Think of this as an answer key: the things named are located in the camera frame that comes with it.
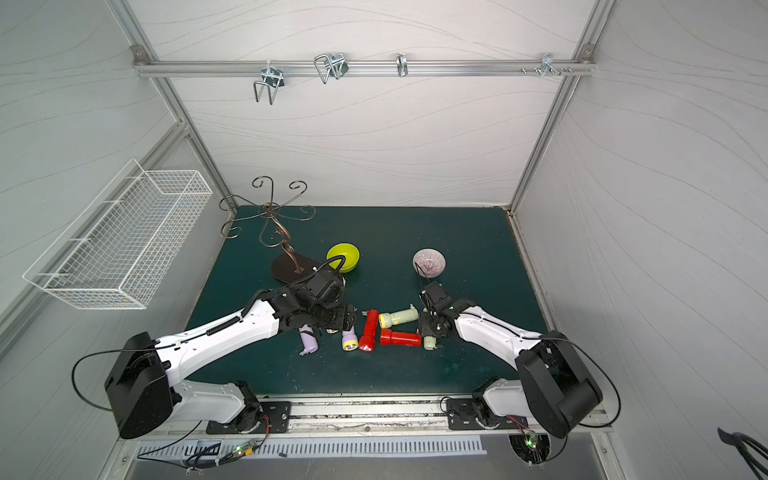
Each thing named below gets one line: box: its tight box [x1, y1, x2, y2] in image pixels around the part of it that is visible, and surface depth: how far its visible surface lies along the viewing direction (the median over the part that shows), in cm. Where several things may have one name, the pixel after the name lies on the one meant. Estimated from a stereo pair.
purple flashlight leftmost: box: [299, 324, 319, 356], surface depth 85 cm
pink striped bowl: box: [413, 248, 447, 279], surface depth 103 cm
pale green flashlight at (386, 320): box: [378, 304, 419, 329], surface depth 91 cm
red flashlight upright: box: [359, 309, 379, 353], surface depth 88 cm
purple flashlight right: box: [341, 325, 359, 351], surface depth 86 cm
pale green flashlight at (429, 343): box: [423, 336, 438, 351], surface depth 85 cm
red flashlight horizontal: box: [380, 328, 423, 348], surface depth 86 cm
